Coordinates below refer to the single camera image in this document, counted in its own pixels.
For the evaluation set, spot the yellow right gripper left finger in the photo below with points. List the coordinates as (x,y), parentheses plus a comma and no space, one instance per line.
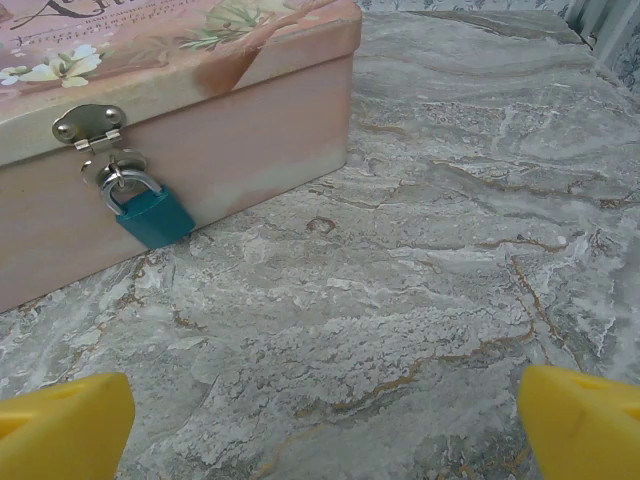
(65,430)

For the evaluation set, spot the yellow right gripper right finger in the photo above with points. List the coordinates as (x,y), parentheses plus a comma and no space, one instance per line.
(585,430)

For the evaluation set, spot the small teal padlock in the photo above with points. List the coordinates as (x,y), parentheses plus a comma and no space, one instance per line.
(155,220)

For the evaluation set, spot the pink floral tin box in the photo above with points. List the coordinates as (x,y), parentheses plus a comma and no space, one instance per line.
(225,125)

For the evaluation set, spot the silver metal hasp latch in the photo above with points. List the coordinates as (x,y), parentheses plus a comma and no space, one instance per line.
(85,120)

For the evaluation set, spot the aluminium frame post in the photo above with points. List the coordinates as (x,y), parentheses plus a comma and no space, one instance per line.
(615,25)

